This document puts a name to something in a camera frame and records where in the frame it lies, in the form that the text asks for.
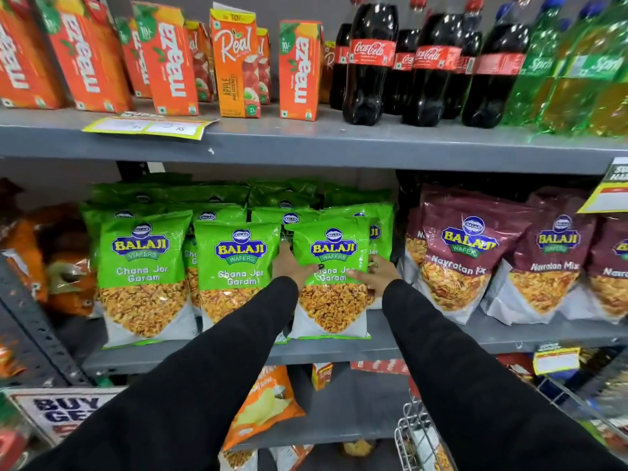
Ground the person's right hand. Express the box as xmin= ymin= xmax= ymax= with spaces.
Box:
xmin=346 ymin=254 xmax=403 ymax=298

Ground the metal wire basket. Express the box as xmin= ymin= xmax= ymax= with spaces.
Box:
xmin=394 ymin=375 xmax=628 ymax=471

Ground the person's left hand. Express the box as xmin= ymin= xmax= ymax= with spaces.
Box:
xmin=271 ymin=241 xmax=325 ymax=290

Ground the green soda bottle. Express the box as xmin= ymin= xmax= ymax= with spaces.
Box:
xmin=589 ymin=0 xmax=628 ymax=138
xmin=501 ymin=0 xmax=570 ymax=127
xmin=539 ymin=0 xmax=620 ymax=134

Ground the clear snack packet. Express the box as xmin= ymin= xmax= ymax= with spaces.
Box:
xmin=218 ymin=448 xmax=259 ymax=471
xmin=269 ymin=444 xmax=315 ymax=471

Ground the orange mango drink carton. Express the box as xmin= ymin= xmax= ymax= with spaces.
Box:
xmin=33 ymin=0 xmax=134 ymax=113
xmin=279 ymin=20 xmax=324 ymax=122
xmin=0 ymin=0 xmax=67 ymax=110
xmin=114 ymin=16 xmax=154 ymax=99
xmin=131 ymin=1 xmax=200 ymax=116

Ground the yellow shelf price label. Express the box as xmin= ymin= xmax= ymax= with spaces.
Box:
xmin=82 ymin=112 xmax=220 ymax=142

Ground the yellow hanging sign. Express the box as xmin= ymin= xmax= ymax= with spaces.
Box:
xmin=577 ymin=157 xmax=628 ymax=215

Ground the orange apple juice carton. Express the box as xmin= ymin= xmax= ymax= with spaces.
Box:
xmin=210 ymin=2 xmax=262 ymax=118
xmin=320 ymin=41 xmax=337 ymax=105
xmin=185 ymin=20 xmax=217 ymax=103
xmin=256 ymin=27 xmax=273 ymax=106

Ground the orange chips packet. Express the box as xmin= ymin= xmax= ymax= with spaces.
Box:
xmin=222 ymin=365 xmax=306 ymax=453

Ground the pile of green packets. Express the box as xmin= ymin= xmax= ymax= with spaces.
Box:
xmin=80 ymin=177 xmax=396 ymax=350

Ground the white sign with blue letters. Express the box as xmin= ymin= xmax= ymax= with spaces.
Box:
xmin=4 ymin=386 xmax=129 ymax=446

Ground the row of dark cola bottles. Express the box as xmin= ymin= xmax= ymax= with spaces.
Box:
xmin=329 ymin=0 xmax=533 ymax=129

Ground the person's right forearm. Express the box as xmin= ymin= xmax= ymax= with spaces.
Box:
xmin=382 ymin=279 xmax=628 ymax=471

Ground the grey metal shelf board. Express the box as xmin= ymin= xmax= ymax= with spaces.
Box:
xmin=235 ymin=364 xmax=414 ymax=451
xmin=81 ymin=308 xmax=628 ymax=377
xmin=0 ymin=97 xmax=628 ymax=176

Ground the red shelf strip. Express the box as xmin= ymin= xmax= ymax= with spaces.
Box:
xmin=350 ymin=359 xmax=411 ymax=376

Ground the maroon snack packet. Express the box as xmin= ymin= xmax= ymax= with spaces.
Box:
xmin=559 ymin=216 xmax=628 ymax=324
xmin=413 ymin=187 xmax=533 ymax=325
xmin=481 ymin=188 xmax=598 ymax=326
xmin=398 ymin=206 xmax=428 ymax=285

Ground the orange snack packet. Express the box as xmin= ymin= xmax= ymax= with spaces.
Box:
xmin=42 ymin=203 xmax=99 ymax=318
xmin=0 ymin=179 xmax=49 ymax=304

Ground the small orange box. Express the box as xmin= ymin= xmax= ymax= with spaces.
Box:
xmin=311 ymin=362 xmax=334 ymax=391

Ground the grey slotted rack upright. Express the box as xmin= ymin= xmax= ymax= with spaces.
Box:
xmin=0 ymin=254 xmax=91 ymax=389

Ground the person's left forearm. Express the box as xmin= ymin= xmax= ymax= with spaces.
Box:
xmin=22 ymin=276 xmax=300 ymax=471

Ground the small yellow price tag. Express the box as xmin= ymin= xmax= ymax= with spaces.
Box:
xmin=533 ymin=343 xmax=582 ymax=376

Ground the green snack packet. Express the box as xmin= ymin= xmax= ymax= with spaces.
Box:
xmin=288 ymin=217 xmax=376 ymax=340

